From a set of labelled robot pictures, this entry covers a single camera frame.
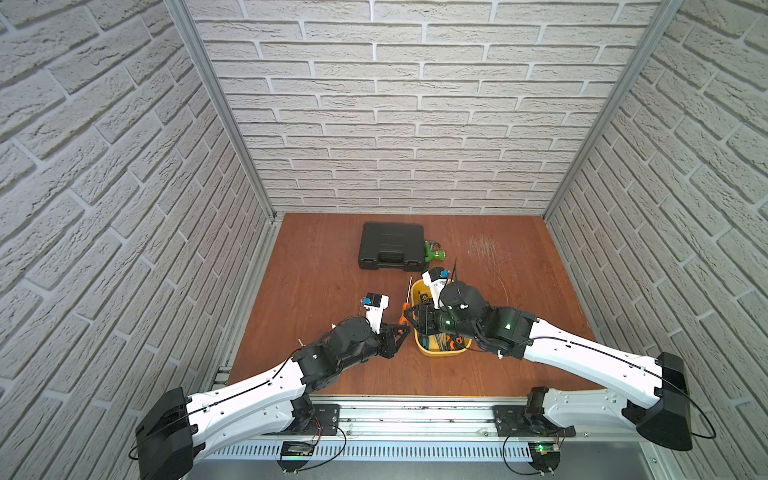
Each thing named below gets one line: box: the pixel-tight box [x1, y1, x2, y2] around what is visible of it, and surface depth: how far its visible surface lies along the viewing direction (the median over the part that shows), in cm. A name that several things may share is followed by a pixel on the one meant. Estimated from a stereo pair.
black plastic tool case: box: [358, 222, 428, 272], surface depth 103 cm
